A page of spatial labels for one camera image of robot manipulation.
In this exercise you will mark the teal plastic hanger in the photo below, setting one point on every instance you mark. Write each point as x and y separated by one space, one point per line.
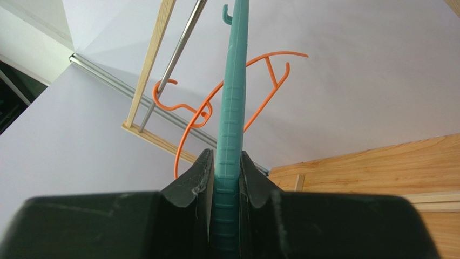
224 239

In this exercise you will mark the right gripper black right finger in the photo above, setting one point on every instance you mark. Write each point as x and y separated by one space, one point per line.
281 224

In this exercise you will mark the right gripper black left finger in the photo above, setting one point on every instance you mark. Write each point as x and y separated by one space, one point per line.
170 223

